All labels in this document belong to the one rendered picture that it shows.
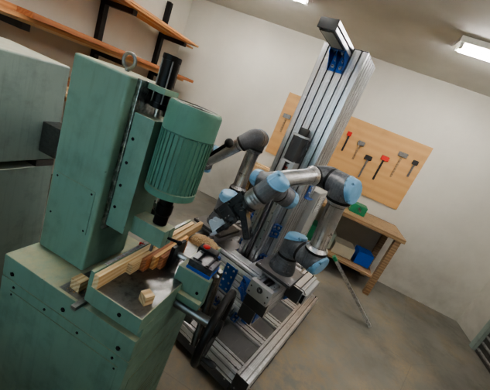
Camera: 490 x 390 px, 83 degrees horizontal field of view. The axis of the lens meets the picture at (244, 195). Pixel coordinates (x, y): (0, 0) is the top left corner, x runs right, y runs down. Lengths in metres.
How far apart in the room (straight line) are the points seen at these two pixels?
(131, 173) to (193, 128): 0.28
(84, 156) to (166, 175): 0.30
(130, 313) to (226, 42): 4.18
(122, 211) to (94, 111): 0.34
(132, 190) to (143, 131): 0.20
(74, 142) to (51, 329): 0.65
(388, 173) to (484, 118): 1.20
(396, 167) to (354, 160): 0.53
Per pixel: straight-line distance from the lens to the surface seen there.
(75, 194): 1.13
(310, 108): 1.71
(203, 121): 0.87
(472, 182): 4.51
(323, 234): 1.41
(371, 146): 4.17
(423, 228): 4.48
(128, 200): 1.03
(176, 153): 0.89
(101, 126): 1.02
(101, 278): 0.99
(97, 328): 1.10
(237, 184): 1.82
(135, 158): 0.99
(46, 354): 1.35
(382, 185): 4.23
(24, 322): 1.36
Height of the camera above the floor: 1.57
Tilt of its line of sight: 17 degrees down
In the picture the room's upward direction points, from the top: 23 degrees clockwise
